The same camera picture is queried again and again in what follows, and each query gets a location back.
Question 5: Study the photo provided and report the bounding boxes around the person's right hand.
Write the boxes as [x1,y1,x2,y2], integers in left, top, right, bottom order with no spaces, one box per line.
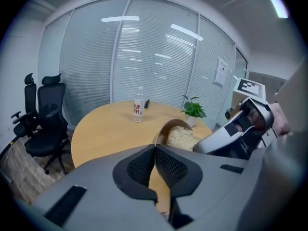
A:
[269,102,294,137]

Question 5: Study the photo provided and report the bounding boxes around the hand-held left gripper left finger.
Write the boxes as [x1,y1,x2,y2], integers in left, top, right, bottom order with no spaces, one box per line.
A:
[31,143,175,231]

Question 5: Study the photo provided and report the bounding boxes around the white paper notice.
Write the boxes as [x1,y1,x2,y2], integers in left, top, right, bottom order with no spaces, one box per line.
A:
[213,57,229,88]

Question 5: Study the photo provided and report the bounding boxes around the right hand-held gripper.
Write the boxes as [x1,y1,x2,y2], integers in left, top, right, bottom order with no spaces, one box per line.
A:
[193,77,280,161]

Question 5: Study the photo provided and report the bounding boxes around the clear plastic water bottle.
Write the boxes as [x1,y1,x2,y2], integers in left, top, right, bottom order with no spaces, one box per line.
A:
[133,87,145,123]

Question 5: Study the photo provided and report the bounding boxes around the potted green plant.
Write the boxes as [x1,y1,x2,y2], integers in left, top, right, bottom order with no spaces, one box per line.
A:
[180,95,207,127]

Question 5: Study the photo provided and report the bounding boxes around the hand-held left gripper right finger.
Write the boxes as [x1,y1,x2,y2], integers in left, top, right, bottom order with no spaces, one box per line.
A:
[154,143,265,231]

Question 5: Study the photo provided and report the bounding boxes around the brown bowl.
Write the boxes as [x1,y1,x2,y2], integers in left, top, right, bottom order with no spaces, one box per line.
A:
[154,118,193,152]

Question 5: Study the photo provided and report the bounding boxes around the ceiling light strip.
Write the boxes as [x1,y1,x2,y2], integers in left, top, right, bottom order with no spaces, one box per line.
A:
[261,0,289,19]

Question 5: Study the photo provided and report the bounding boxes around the black office chair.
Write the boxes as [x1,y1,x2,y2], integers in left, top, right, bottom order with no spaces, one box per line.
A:
[25,73,71,176]
[11,73,40,139]

